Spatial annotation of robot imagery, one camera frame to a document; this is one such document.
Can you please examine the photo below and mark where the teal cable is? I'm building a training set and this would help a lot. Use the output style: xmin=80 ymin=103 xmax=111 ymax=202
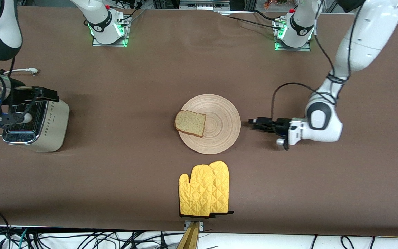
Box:
xmin=18 ymin=228 xmax=29 ymax=249

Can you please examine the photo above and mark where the yellow wooden mount beam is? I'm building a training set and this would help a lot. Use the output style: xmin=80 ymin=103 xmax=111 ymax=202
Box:
xmin=176 ymin=221 xmax=200 ymax=249

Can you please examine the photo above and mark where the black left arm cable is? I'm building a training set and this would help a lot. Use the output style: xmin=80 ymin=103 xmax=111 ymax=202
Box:
xmin=271 ymin=0 xmax=363 ymax=122

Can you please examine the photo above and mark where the large table cover sheet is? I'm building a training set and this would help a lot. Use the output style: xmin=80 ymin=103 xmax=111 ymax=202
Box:
xmin=0 ymin=6 xmax=398 ymax=233

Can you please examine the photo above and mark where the black base power cable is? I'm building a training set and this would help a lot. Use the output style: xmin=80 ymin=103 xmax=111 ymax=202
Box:
xmin=225 ymin=15 xmax=279 ymax=29

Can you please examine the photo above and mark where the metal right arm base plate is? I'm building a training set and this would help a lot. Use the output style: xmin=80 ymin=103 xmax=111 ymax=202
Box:
xmin=92 ymin=16 xmax=130 ymax=47

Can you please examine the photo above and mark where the yellow quilted oven mitt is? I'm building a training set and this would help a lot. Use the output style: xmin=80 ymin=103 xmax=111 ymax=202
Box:
xmin=179 ymin=165 xmax=217 ymax=218
xmin=209 ymin=160 xmax=235 ymax=218

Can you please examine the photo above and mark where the cream and chrome toaster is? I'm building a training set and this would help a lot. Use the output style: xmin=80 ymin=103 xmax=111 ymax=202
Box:
xmin=1 ymin=87 xmax=70 ymax=153

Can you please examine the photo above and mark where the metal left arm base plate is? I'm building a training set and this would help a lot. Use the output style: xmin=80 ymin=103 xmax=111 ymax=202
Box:
xmin=274 ymin=19 xmax=312 ymax=52

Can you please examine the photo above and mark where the white toaster power cable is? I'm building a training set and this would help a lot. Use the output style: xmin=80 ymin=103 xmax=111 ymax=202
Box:
xmin=0 ymin=68 xmax=39 ymax=137

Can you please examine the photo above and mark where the aluminium frame profile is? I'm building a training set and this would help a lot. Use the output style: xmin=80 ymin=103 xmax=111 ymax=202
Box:
xmin=179 ymin=0 xmax=231 ymax=11

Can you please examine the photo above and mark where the round pale wooden plate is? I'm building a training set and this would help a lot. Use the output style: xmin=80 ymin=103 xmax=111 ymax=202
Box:
xmin=178 ymin=94 xmax=241 ymax=155

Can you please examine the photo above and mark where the metal clamp bracket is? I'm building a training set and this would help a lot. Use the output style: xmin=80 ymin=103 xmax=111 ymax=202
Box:
xmin=184 ymin=221 xmax=205 ymax=231

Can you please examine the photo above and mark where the orange background clutter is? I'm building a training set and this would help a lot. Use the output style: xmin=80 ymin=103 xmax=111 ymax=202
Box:
xmin=263 ymin=0 xmax=291 ymax=10

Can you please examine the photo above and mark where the slice of toast bread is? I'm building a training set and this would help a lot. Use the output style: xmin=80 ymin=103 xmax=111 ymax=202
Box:
xmin=174 ymin=110 xmax=207 ymax=138

